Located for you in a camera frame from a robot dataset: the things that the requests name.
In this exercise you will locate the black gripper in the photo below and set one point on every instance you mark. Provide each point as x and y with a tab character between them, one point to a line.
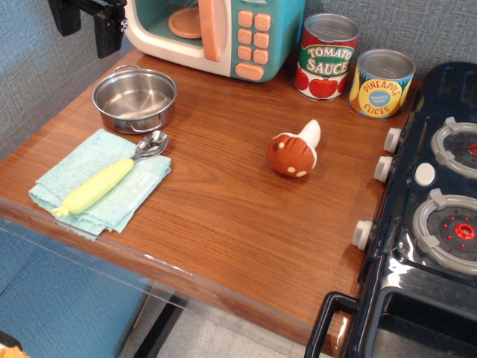
109	21

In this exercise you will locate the teal folded cloth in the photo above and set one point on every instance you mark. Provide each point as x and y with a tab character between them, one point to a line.
114	211

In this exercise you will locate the dark blue toy stove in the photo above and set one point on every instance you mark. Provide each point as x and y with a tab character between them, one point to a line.
417	294

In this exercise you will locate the brown toy mushroom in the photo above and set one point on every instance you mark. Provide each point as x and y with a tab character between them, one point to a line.
294	155

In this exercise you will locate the pineapple slices can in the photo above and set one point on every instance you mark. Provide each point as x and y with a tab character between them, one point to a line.
381	83

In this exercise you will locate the tomato sauce can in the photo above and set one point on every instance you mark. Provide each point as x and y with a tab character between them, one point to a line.
328	46

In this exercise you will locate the orange object bottom left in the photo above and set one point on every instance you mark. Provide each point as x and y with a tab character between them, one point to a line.
12	352

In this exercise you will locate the spoon with yellow-green handle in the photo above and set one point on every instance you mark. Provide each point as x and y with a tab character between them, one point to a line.
93	190

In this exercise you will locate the teal toy microwave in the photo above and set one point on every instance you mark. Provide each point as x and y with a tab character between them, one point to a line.
247	40

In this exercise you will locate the stainless steel bowl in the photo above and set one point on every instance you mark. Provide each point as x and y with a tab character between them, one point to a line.
133	100

